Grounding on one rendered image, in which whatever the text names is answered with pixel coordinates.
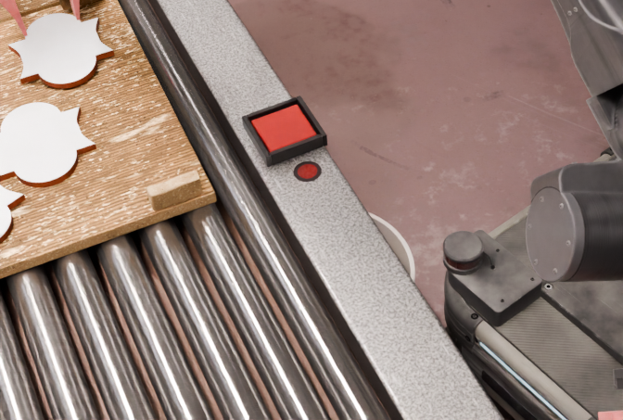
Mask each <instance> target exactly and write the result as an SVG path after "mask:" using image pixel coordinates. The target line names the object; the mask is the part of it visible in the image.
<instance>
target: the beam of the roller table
mask: <svg viewBox="0 0 623 420"><path fill-rule="evenodd" d="M148 1H149V3H150V5H152V7H153V9H154V11H155V12H156V14H157V16H158V18H159V20H160V22H161V23H162V25H163V27H164V29H165V30H166V32H167V34H168V35H169V36H170V38H171V40H172V42H173V44H174V46H175V47H176V49H177V51H178V53H179V54H180V56H181V58H182V59H183V61H184V63H185V65H186V66H187V68H188V70H189V71H190V73H191V75H192V76H193V78H194V80H195V82H196V83H197V86H198V87H199V89H200V91H201V93H202V94H203V96H204V97H205V99H206V100H207V102H208V104H209V105H210V108H211V110H212V111H213V113H214V115H215V117H216V118H217V120H218V122H219V123H220V125H221V126H222V128H223V130H224V132H225V134H226V135H227V137H228V139H229V140H230V142H231V144H232V146H233V147H234V149H235V152H236V153H237V155H238V157H239V158H240V159H241V161H242V163H243V164H244V166H245V168H246V170H247V171H248V174H249V175H250V177H251V179H252V181H253V182H254V184H255V186H257V188H258V190H259V192H260V193H261V196H262V198H263V199H264V201H265V203H266V204H267V206H268V208H269V210H270V211H271V213H272V215H273V216H274V218H275V220H276V221H277V223H278V225H279V227H280V228H281V230H282V232H283V234H284V235H285V237H286V239H287V241H288V243H289V245H290V246H291V247H292V249H293V251H294V252H295V254H296V256H297V257H298V259H299V262H300V263H301V265H302V267H303V268H304V270H305V272H306V274H307V275H308V276H309V278H310V280H311V282H312V284H313V285H314V287H315V289H316V291H317V292H318V294H319V296H320V298H321V299H322V301H323V303H324V305H325V307H326V308H327V309H328V311H329V313H330V315H331V316H332V318H333V320H334V321H335V323H336V325H337V327H338V329H339V331H340V333H341V334H342V336H343V338H345V340H346V342H347V344H348V345H349V347H350V349H351V351H352V353H353V355H354V356H355V358H356V360H357V362H358V363H359V365H360V367H361V368H362V370H363V372H364V373H365V375H366V377H367V379H368V380H369V382H370V384H371V385H372V387H373V389H374V391H375V393H376V395H377V397H378V398H379V399H380V401H381V402H382V404H383V406H384V408H385V409H386V411H387V413H388V415H389V417H390V419H391V420H504V418H503V417H502V415H501V413H500V412H499V410H498V409H497V407H496V406H495V404H494V402H493V401H492V399H491V398H490V396H489V394H488V393H487V391H486V390H485V389H484V388H483V386H482V385H481V383H480V382H479V380H478V379H477V377H476V375H475V374H474V372H473V371H472V369H471V368H470V366H469V365H468V363H467V362H466V360H465V359H464V357H463V355H462V353H461V352H460V351H459V350H458V348H457V347H456V345H455V344H454V342H453V341H452V339H451V337H450V336H449V334H448V333H447V331H446V330H445V328H444V327H443V325H442V324H441V322H440V321H439V319H438V317H437V316H436V314H434V312H433V311H432V309H431V307H430V306H429V304H428V303H427V301H426V299H425V298H424V296H423V295H422V293H421V292H420V290H419V289H418V287H417V286H416V284H415V283H414V281H413V279H412V278H411V277H410V276H409V274H408V273H407V271H406V270H405V268H404V267H403V265H402V264H401V262H400V260H399V258H398V257H397V255H396V254H395V252H394V251H393V249H392V248H391V246H390V245H389V243H388V242H387V240H386V239H385V238H384V236H383V235H382V233H381V232H380V230H379V229H378V227H377V226H376V224H375V222H374V221H373V219H372V218H371V216H370V215H369V213H368V212H367V210H366V208H365V207H364V205H363V204H362V203H361V201H360V200H359V198H358V197H357V195H356V194H355V192H354V191H353V189H352V188H351V186H350V184H349V183H348V181H347V180H346V178H345V177H344V175H343V174H342V172H341V171H340V169H339V168H338V166H337V165H336V163H335V162H334V160H333V159H332V157H331V156H330V154H329V153H328V151H327V150H326V148H325V147H324V146H323V147H320V148H317V149H315V150H313V151H310V152H307V153H305V154H302V155H299V156H297V157H295V158H292V159H288V160H285V161H282V162H280V163H277V164H274V165H272V166H270V167H267V166H266V164H265V162H264V161H263V159H262V157H261V155H260V153H259V152H258V150H257V148H256V147H255V146H254V144H253V143H252V141H251V139H250V138H249V136H248V134H247V132H246V130H245V129H244V127H243V122H242V116H245V115H246V116H247V114H249V113H252V112H255V111H258V110H260V109H263V108H268V107H270V106H272V105H275V104H278V103H281V102H284V101H286V100H288V99H291V98H292V96H291V95H290V93H289V92H288V91H287V89H286V88H285V86H284V85H283V83H282V82H281V80H280V79H279V77H278V76H277V74H276V73H275V71H274V70H273V68H272V66H271V64H270V63H269V61H268V60H267V58H266V57H265V55H264V54H263V53H262V52H261V50H260V48H259V47H258V45H257V44H256V42H255V41H254V39H253V38H252V36H251V35H250V33H249V32H248V30H247V28H246V27H245V25H244V24H243V22H242V21H241V19H240V18H239V17H238V15H237V14H236V12H235V10H234V9H233V7H232V6H231V4H230V3H229V1H228V0H148ZM303 161H313V162H316V163H317V164H319V165H320V167H321V169H322V173H321V175H320V176H319V177H318V178H317V179H316V180H314V181H311V182H301V181H300V180H298V179H297V178H296V177H295V176H294V173H293V171H294V169H295V167H296V166H297V165H298V164H300V163H301V162H303Z"/></svg>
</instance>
